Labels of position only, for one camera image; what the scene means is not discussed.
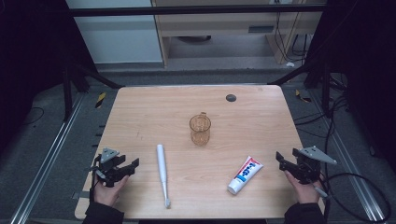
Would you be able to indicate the person's left hand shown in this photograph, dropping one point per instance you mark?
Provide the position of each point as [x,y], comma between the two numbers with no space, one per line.
[107,195]

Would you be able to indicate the white toothpaste tube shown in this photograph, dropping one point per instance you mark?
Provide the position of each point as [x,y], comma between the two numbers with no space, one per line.
[244,175]

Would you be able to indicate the black horizontal frame bar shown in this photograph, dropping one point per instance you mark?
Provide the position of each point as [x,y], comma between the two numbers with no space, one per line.
[186,10]

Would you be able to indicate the aluminium floor rail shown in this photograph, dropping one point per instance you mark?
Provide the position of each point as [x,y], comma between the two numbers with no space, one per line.
[348,161]
[46,161]

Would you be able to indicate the dark curtain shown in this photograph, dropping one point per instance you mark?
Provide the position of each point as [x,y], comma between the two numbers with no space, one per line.
[367,77]
[31,62]

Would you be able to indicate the light wooden desk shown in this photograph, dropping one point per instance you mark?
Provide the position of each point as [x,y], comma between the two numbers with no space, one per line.
[218,26]

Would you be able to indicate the amber transparent cup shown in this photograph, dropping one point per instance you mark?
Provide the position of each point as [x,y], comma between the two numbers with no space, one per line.
[200,133]

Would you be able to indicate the white cabinet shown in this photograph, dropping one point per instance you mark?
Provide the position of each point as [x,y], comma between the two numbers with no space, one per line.
[118,40]

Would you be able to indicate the black metal stand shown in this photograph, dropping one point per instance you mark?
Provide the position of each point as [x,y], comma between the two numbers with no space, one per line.
[325,90]
[67,93]

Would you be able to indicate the small white floor object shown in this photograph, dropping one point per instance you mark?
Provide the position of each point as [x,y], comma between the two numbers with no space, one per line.
[290,64]

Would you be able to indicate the white electric toothbrush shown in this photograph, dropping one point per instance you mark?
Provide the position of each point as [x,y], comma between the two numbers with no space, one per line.
[162,168]

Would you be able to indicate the grey tape strip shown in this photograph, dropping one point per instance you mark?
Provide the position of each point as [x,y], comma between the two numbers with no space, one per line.
[79,195]

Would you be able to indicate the person's right hand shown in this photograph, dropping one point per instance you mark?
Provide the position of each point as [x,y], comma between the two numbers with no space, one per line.
[306,192]

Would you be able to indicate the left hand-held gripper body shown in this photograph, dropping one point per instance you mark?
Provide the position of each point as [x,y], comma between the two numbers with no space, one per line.
[107,169]

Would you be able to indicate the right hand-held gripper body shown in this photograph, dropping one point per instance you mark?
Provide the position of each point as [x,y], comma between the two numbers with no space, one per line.
[308,168]

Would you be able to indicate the black yellow striped tape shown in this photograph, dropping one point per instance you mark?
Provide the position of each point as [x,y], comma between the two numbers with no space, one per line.
[302,97]
[100,100]

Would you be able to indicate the grey round table grommet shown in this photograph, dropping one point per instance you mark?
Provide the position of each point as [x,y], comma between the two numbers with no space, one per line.
[231,98]

